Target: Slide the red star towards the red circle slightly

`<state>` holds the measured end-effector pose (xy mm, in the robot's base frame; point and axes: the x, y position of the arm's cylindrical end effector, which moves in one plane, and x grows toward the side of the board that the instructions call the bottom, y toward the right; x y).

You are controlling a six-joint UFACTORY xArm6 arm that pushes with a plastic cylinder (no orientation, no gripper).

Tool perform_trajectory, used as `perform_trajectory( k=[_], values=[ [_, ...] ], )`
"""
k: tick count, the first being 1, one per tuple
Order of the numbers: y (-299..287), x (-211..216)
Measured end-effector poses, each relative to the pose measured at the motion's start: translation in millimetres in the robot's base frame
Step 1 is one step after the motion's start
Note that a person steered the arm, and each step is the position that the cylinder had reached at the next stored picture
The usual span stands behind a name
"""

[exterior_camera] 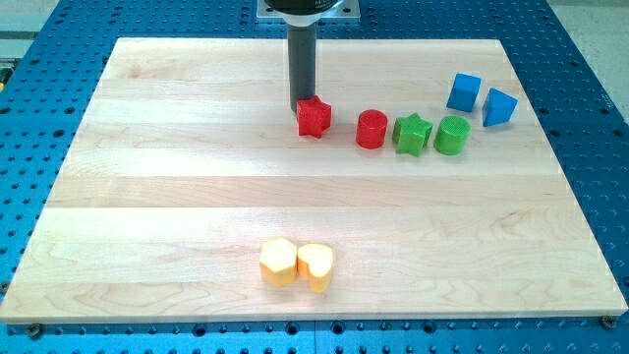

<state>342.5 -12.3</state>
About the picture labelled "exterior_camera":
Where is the green cylinder block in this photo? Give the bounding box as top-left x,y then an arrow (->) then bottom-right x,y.
433,115 -> 471,155

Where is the blue triangular prism block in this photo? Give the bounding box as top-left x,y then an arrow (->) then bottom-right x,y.
483,88 -> 518,127

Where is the white mounting plate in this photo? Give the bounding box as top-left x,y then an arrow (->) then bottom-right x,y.
254,0 -> 361,23

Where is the blue cube block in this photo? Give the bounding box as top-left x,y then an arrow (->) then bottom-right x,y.
446,73 -> 482,112

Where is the green star block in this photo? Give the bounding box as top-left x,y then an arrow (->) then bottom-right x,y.
392,113 -> 433,157

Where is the red cylinder block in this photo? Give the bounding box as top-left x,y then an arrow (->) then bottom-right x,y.
356,109 -> 388,149

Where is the yellow hexagon block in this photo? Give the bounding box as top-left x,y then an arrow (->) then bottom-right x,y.
259,238 -> 298,287

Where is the light wooden board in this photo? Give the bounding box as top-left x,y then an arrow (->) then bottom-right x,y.
1,38 -> 627,324

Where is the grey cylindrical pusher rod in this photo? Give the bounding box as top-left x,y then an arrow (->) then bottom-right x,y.
287,23 -> 316,112

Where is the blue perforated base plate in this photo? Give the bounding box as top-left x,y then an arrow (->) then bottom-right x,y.
1,1 -> 628,353

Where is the yellow heart block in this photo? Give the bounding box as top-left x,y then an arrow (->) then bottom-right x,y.
297,244 -> 334,293

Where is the red star block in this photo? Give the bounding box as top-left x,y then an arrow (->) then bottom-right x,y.
296,95 -> 332,139

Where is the black robot arm end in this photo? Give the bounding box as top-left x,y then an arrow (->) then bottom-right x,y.
264,0 -> 340,27

